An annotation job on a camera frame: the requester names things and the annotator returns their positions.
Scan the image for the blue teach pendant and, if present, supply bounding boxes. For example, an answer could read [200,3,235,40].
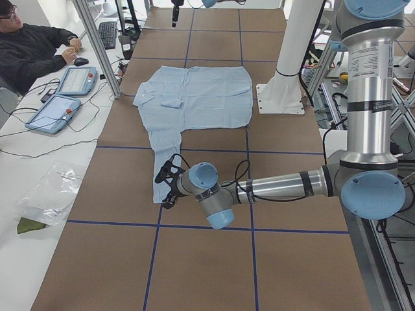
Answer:
[25,95,81,135]
[56,67,97,97]

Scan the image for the clear plastic bag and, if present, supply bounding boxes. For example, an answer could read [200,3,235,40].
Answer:
[16,161,86,225]

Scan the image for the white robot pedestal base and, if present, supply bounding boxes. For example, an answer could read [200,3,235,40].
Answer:
[256,0,325,115]

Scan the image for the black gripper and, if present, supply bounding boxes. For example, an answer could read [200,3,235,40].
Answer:
[154,159,185,209]
[171,0,184,27]

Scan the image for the light blue button shirt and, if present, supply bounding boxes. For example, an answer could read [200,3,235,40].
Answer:
[132,65,254,205]

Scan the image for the olive green cloth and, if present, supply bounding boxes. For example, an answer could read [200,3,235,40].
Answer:
[17,217,47,235]

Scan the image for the black keyboard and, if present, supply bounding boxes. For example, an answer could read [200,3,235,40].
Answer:
[98,21,117,50]

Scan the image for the aluminium frame post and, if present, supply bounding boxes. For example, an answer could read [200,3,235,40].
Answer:
[73,0,121,99]

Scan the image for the person in black sweater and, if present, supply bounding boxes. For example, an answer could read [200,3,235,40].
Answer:
[1,1,82,95]

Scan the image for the upper blue teach pendant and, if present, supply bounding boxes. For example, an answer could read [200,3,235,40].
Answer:
[56,67,97,97]

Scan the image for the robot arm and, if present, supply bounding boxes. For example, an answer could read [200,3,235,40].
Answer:
[171,0,222,28]

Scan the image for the black computer mouse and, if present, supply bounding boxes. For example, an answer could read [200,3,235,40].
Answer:
[73,57,89,67]

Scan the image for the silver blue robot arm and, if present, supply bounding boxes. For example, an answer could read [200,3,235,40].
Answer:
[155,1,407,229]

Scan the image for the black phone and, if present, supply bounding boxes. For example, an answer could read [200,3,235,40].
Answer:
[40,89,54,103]

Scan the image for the lower blue teach pendant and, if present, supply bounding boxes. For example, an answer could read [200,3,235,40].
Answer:
[25,95,81,135]

